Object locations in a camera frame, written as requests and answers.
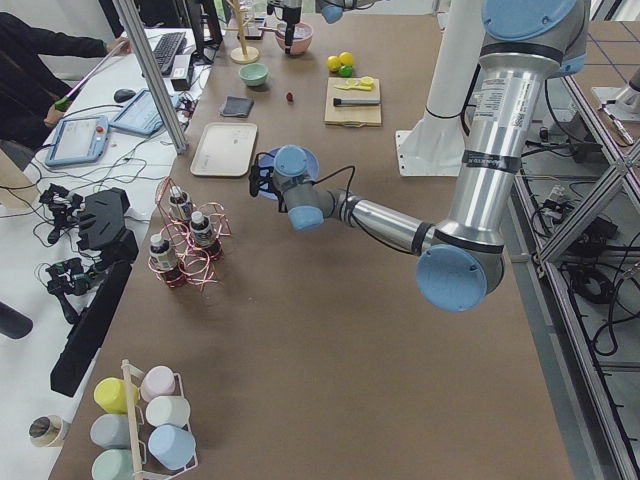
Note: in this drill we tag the blue round plate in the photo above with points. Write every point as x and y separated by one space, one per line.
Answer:
312 162

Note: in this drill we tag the white cup rack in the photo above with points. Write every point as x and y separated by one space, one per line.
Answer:
145 465

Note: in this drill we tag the black computer mouse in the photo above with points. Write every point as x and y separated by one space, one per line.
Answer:
123 95

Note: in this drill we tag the seated person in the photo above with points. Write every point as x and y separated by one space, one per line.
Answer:
29 89

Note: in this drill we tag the green lime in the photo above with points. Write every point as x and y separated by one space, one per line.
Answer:
345 71

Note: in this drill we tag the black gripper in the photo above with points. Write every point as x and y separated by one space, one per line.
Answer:
265 183
291 12

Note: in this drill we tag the cream rabbit tray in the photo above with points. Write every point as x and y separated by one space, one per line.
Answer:
224 150

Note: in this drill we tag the yellow lemon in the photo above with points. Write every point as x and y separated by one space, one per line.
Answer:
333 63
346 59

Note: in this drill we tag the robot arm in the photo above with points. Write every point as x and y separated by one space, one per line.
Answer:
332 11
460 258

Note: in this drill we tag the steel muddler black tip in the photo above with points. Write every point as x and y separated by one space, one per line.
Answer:
343 102

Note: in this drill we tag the aluminium frame post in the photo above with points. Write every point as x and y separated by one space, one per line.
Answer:
135 31

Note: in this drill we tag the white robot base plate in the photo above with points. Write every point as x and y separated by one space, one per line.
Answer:
425 154

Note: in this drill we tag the tea bottle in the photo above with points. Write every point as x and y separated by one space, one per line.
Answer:
203 235
165 262
180 204

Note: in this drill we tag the wooden cup tree stand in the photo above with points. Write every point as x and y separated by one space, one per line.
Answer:
244 54

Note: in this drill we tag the grey cup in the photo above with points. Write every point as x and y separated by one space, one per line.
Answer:
111 431

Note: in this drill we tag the wooden cutting board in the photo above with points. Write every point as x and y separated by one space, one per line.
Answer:
352 116

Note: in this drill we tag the pink cup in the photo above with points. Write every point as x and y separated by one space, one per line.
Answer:
158 381

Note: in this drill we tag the pink ice bowl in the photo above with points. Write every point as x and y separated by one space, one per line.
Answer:
302 39

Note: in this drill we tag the black keyboard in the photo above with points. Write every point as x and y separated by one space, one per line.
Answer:
168 46

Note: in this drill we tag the cream cup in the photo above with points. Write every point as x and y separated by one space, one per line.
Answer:
174 410

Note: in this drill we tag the light blue cup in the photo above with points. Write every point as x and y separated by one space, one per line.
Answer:
173 447

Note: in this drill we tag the grey folded cloth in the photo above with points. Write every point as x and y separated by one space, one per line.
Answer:
236 107

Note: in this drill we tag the upper yellow lemon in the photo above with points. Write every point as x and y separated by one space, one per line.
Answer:
346 59

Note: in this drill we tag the yellow plastic knife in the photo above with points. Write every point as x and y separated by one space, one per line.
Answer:
357 87

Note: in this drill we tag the back left tea bottle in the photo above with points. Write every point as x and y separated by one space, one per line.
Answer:
180 204

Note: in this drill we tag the copper wire bottle rack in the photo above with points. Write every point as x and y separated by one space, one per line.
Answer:
198 268

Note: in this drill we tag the front tea bottle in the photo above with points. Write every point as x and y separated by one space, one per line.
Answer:
165 262

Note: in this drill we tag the back right tea bottle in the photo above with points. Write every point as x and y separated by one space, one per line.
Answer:
203 235

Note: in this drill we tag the yellow cup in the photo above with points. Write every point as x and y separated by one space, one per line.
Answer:
109 394

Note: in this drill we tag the teach pendant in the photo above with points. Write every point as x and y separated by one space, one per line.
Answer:
78 141
139 115

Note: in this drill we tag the near teach pendant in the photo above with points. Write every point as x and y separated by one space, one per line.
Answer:
78 141

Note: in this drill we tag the mint green bowl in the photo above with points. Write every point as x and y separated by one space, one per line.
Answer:
254 75

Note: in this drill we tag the lower yellow lemon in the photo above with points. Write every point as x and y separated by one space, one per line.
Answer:
333 63

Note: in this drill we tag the far teach pendant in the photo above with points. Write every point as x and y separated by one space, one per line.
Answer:
139 115

